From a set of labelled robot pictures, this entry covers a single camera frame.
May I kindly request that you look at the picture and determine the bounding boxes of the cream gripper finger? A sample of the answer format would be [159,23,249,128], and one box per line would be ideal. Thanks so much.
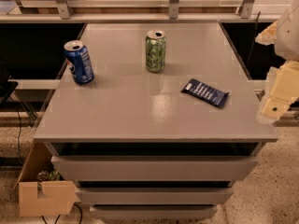
[255,21,278,46]
[259,60,299,121]

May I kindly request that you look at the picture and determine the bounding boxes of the blue rxbar blueberry wrapper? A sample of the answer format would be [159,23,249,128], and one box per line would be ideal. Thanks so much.
[181,78,229,108]

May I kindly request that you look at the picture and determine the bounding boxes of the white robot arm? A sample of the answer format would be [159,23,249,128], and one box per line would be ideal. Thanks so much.
[255,0,299,124]

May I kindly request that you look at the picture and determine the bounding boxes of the green soda can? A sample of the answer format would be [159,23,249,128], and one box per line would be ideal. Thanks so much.
[145,30,166,73]

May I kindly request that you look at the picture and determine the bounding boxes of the blue pepsi can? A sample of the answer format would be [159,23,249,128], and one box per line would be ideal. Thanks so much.
[64,40,94,84]

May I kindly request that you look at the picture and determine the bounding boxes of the grey drawer cabinet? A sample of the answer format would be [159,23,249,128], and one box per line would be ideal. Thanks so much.
[35,23,278,219]

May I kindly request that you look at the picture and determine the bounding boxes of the green items in box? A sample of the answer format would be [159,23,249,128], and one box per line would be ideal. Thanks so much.
[36,170,61,182]

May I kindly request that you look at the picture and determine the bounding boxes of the cardboard box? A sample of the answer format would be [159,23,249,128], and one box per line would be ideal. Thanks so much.
[15,143,77,217]

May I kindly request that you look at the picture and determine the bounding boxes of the grey metal shelf frame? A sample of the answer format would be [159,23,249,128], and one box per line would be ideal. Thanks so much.
[0,0,284,23]

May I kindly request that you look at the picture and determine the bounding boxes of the black cable on floor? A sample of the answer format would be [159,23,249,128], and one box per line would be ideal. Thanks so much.
[8,95,26,165]

